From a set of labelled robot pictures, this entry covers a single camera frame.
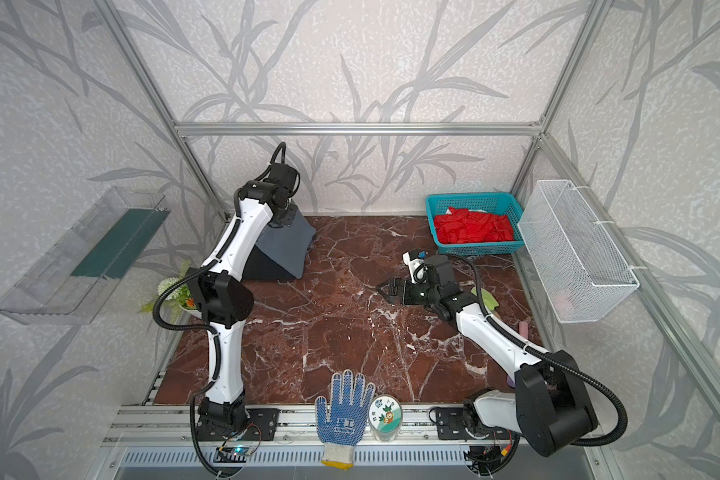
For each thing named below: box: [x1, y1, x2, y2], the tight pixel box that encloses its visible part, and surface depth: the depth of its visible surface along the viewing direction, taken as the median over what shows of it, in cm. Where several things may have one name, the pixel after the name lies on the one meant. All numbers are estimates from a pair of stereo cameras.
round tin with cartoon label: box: [368, 394, 403, 442], surface depth 69 cm
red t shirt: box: [434, 207, 514, 244], surface depth 110 cm
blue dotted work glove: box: [315, 369, 376, 470], surface depth 76 cm
